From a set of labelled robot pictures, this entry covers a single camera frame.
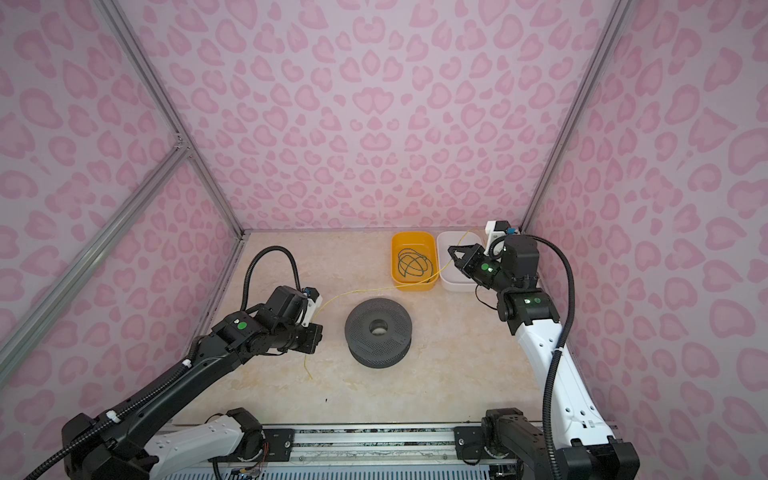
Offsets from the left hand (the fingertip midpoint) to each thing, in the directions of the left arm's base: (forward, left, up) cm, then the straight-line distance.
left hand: (323, 332), depth 76 cm
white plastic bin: (+24, -38, -12) cm, 47 cm away
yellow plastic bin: (+42, -29, -13) cm, 52 cm away
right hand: (+12, -31, +18) cm, 38 cm away
